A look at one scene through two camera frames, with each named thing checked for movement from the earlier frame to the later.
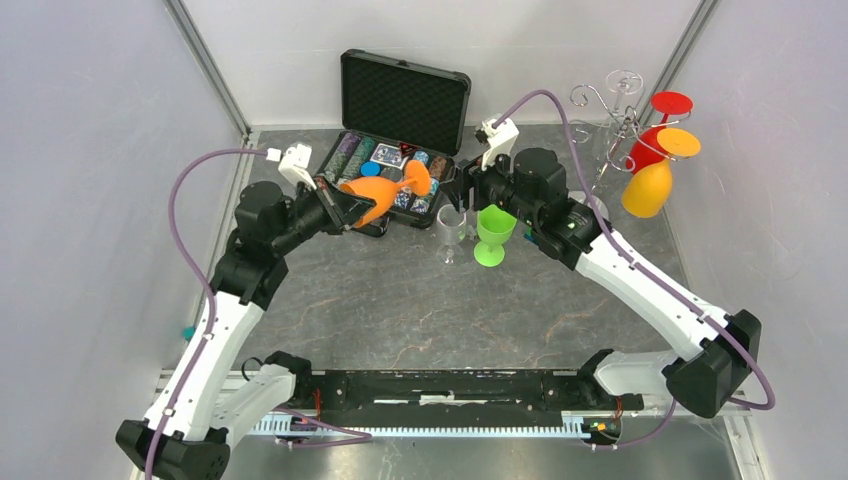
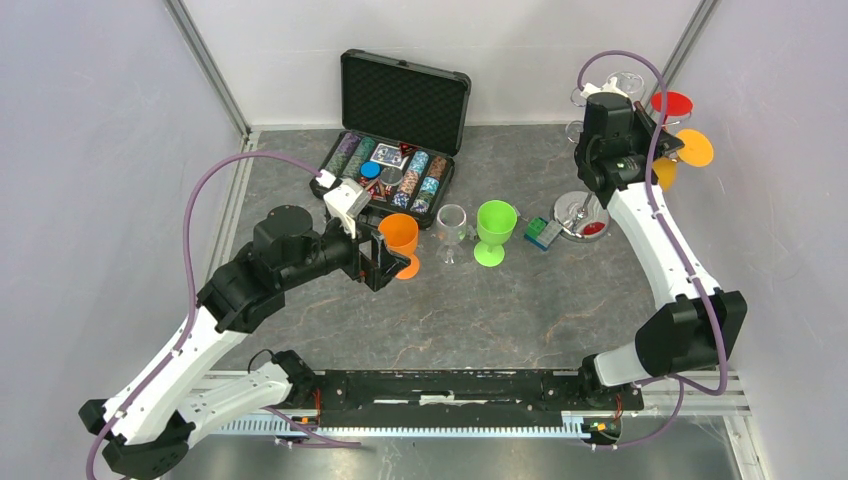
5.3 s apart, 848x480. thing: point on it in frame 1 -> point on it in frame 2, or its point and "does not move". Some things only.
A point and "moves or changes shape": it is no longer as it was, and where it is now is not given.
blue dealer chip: [370, 169] does not move
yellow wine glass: [647, 192] moves or changes shape
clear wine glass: [452, 228] does not move
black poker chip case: [393, 112] does not move
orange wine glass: [380, 191] -> [400, 233]
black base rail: [458, 393] does not move
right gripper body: [496, 185] -> [641, 130]
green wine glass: [494, 228] does not move
